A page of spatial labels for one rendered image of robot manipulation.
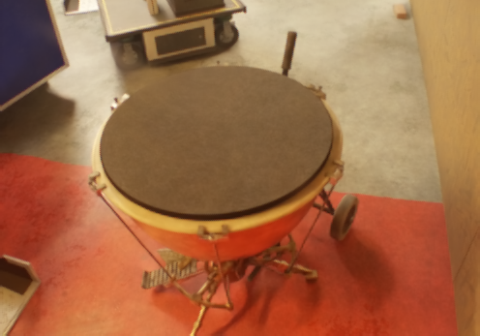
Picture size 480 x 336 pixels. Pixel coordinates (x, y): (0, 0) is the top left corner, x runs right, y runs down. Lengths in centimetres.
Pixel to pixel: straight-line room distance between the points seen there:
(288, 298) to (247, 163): 82
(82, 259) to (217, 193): 112
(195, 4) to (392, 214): 182
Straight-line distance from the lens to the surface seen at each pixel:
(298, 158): 122
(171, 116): 139
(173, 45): 314
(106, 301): 199
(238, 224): 110
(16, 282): 218
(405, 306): 194
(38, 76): 302
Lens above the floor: 163
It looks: 41 degrees down
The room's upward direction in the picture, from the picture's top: 4 degrees counter-clockwise
